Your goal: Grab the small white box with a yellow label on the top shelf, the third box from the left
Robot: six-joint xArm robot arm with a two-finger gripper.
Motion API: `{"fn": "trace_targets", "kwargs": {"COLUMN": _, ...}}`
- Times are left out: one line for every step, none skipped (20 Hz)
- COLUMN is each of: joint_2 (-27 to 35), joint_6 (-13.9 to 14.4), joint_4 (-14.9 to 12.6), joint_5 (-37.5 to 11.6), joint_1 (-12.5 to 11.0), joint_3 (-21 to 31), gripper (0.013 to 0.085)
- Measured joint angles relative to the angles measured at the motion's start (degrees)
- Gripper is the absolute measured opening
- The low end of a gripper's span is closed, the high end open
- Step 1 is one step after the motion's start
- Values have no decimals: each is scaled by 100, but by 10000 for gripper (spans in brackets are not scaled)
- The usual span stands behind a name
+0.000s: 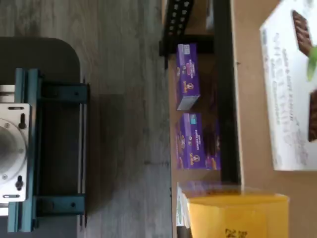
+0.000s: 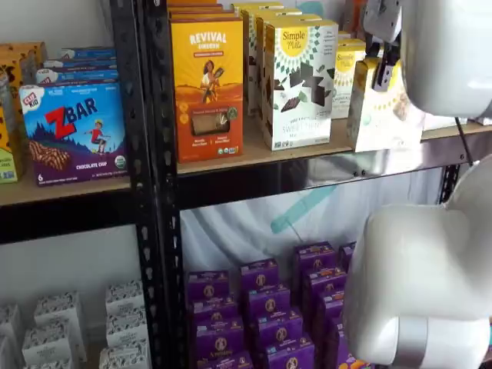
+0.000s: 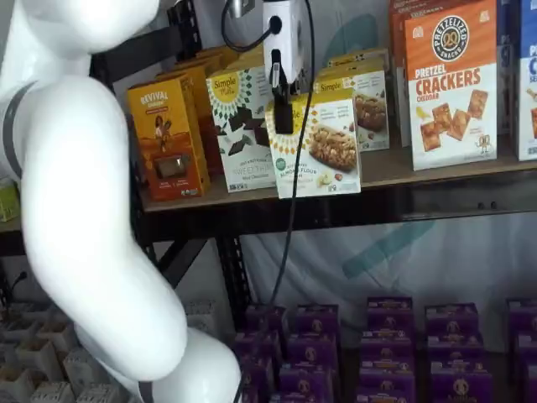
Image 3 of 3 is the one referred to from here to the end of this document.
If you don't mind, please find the orange Revival cracker box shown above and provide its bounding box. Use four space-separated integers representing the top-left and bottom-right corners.
127 75 211 202
174 50 230 79
155 62 223 177

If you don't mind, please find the Simple Mills almond bar box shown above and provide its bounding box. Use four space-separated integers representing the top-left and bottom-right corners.
264 87 362 199
326 48 391 79
314 70 390 153

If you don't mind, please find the short black cable loop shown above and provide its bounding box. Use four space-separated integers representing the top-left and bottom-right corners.
221 0 270 50

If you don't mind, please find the blue Pretzel Crackers box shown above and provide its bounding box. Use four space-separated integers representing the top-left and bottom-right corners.
497 0 521 135
516 0 537 162

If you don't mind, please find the long black cable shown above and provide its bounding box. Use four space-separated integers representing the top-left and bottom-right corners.
232 0 315 403

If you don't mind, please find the Simple Mills mint thins box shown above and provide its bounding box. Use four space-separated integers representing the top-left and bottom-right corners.
205 65 280 193

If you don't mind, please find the purple Annie's snack box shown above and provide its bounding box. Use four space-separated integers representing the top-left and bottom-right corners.
424 304 479 338
367 297 414 333
279 364 336 396
506 298 537 337
287 333 340 369
524 363 537 403
430 363 494 403
268 392 333 403
232 331 281 364
514 333 537 367
361 329 416 363
358 359 417 395
245 305 286 335
295 305 340 337
238 360 276 403
425 333 484 367
356 390 416 403

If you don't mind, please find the orange Pretzel Crackers box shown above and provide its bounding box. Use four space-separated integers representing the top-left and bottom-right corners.
404 0 499 172
388 0 414 148

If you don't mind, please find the white patterned small box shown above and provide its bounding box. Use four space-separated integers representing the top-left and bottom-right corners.
75 384 122 403
62 348 111 394
29 381 76 403
35 321 79 353
184 300 227 338

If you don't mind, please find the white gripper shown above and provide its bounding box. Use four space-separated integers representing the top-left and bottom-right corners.
262 0 311 135

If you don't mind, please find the green snack box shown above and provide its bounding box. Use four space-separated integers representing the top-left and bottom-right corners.
0 178 21 222

